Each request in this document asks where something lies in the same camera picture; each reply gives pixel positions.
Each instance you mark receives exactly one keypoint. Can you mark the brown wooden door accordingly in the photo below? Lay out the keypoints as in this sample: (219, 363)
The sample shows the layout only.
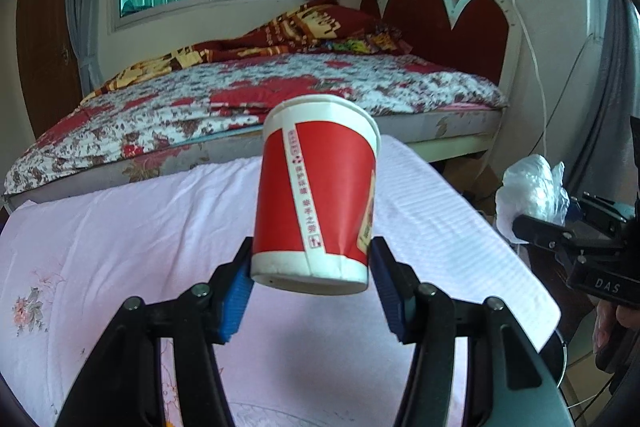
(45, 47)

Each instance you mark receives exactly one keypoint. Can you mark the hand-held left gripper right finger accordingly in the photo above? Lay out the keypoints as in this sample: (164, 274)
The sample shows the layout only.
(386, 297)

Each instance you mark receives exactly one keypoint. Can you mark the person's right forearm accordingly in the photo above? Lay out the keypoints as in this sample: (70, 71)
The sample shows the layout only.
(620, 402)

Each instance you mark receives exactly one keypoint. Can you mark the person's right hand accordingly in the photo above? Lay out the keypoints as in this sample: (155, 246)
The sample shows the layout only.
(601, 327)

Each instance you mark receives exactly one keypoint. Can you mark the black trash bin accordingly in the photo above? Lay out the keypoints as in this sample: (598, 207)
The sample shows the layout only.
(552, 357)

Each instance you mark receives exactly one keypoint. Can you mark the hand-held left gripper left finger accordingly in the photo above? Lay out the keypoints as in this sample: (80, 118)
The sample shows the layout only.
(237, 302)

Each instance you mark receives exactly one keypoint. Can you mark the clear plastic bag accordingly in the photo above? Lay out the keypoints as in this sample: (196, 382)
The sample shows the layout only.
(530, 187)

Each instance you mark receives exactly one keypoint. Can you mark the white bed frame red headboard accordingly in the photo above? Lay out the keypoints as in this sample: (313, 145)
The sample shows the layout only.
(425, 17)

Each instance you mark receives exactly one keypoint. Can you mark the red paper cup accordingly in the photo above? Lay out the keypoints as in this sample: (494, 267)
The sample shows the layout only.
(310, 187)

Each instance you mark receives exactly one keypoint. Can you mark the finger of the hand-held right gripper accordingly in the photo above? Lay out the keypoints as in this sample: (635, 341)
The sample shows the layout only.
(540, 229)
(605, 212)

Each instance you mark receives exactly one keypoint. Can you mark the red printed blanket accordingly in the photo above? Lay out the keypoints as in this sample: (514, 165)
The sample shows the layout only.
(310, 22)

